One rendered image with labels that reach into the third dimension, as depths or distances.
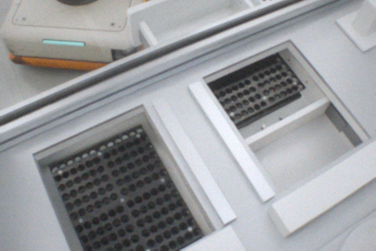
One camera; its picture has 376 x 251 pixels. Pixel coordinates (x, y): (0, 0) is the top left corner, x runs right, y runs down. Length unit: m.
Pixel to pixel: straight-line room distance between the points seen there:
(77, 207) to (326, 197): 0.39
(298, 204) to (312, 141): 0.25
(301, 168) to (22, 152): 0.51
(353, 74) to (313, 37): 0.11
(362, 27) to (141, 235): 0.57
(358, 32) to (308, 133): 0.23
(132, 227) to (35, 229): 0.16
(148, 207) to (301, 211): 0.25
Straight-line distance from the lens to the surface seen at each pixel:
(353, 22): 0.84
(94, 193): 0.69
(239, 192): 0.60
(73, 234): 0.71
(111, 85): 0.63
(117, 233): 0.63
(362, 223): 0.61
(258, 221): 0.59
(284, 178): 0.75
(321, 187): 0.60
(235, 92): 0.73
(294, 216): 0.57
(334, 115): 0.81
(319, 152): 0.80
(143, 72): 0.64
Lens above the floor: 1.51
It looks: 60 degrees down
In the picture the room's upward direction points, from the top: 5 degrees clockwise
